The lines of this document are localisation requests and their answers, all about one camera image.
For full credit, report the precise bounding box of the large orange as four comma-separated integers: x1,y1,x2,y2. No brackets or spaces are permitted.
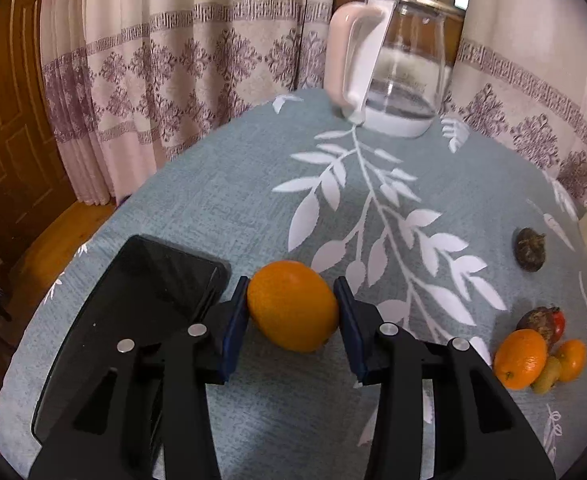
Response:
247,260,340,353

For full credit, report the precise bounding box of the cream patterned curtain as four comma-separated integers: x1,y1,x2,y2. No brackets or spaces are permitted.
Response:
438,0,587,211
40,0,337,206

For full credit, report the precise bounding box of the black rectangular tray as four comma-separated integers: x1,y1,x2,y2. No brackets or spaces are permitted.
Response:
31,234,232,443

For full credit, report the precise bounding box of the yellow-green small fruit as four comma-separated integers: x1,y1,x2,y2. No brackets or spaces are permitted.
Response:
532,356,562,395

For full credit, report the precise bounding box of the black hanging cable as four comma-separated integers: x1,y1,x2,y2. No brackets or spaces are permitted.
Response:
296,0,319,91

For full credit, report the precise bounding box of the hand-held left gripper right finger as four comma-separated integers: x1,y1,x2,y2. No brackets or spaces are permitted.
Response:
333,276,557,480

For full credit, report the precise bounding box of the glass kettle with pink handle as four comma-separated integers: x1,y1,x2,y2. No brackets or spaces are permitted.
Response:
326,0,455,138

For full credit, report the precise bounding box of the blue-grey leaf-print tablecloth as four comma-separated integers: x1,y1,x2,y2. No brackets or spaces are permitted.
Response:
0,87,587,480

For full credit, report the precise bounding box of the dark passion fruit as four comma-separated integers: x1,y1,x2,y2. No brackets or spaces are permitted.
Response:
514,227,547,273
516,306,557,346

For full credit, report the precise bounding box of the red tomato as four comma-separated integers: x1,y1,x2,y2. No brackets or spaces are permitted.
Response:
549,308,566,345

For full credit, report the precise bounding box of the wooden door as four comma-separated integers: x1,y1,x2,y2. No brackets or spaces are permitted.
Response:
0,0,82,281

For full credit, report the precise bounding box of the tangerine with green calyx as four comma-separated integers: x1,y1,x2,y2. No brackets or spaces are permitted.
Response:
553,339,587,382

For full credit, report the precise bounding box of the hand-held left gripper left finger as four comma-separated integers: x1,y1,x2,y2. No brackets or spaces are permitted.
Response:
28,276,250,480

